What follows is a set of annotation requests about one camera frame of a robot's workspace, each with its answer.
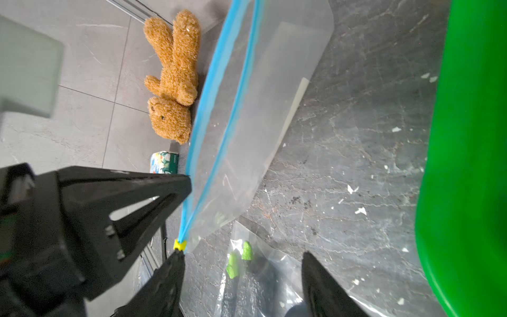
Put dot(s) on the green plastic basket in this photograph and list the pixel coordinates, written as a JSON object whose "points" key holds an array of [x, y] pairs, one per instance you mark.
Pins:
{"points": [[460, 226]]}

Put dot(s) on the yellow zipper slider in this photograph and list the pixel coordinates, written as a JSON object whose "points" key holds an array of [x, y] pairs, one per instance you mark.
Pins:
{"points": [[180, 245]]}

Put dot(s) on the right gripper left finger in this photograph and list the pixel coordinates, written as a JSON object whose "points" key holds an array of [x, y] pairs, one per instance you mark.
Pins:
{"points": [[160, 296]]}

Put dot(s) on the clear zip-top bag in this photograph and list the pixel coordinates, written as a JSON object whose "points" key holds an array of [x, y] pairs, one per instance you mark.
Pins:
{"points": [[258, 65], [270, 286]]}

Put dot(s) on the eggplant with green stem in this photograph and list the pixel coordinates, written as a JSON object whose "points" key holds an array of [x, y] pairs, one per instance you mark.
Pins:
{"points": [[239, 259]]}

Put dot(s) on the colourful tissue pack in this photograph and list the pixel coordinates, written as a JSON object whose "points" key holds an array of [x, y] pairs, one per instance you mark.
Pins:
{"points": [[164, 163]]}

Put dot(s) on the brown teddy bear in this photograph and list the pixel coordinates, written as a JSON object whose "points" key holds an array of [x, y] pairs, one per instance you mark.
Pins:
{"points": [[177, 48]]}

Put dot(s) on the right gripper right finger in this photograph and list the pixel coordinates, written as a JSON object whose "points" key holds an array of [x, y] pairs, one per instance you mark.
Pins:
{"points": [[322, 293]]}

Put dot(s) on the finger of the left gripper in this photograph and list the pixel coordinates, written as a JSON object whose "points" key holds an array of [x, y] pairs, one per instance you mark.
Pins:
{"points": [[70, 235]]}

